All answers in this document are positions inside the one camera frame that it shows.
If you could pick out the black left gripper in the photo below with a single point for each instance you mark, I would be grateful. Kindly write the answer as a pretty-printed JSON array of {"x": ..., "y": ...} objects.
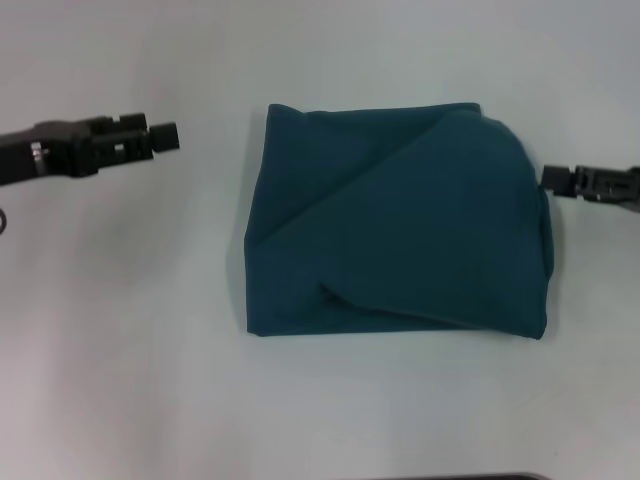
[{"x": 50, "y": 150}]

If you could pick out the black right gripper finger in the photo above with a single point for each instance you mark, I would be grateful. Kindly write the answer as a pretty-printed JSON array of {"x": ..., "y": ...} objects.
[{"x": 556, "y": 180}]

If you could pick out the teal T-shirt with FREE print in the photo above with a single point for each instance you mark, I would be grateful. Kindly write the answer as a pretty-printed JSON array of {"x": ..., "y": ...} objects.
[{"x": 400, "y": 225}]

